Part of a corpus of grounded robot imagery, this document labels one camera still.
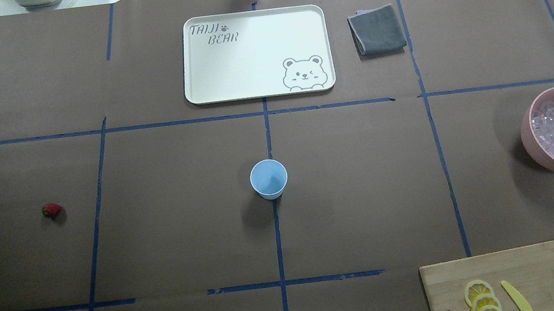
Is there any red strawberry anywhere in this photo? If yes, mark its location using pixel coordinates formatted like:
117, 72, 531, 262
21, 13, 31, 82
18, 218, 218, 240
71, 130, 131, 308
41, 203, 64, 219

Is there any light blue plastic cup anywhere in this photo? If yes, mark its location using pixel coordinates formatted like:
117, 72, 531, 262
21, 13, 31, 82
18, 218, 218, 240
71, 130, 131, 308
249, 159, 289, 201

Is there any cream bear serving tray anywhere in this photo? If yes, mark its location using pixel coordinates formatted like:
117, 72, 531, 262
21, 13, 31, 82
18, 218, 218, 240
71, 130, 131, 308
182, 4, 337, 105

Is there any grey folded cloth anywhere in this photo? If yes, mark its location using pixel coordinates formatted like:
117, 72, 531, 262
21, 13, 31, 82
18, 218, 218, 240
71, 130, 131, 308
347, 4, 407, 56

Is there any yellow plastic knife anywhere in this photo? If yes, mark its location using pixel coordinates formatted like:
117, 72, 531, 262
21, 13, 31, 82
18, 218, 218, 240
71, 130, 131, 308
501, 280, 534, 311

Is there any bamboo cutting board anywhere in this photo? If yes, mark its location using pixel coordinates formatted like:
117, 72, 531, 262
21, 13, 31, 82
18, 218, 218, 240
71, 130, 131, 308
419, 241, 554, 311

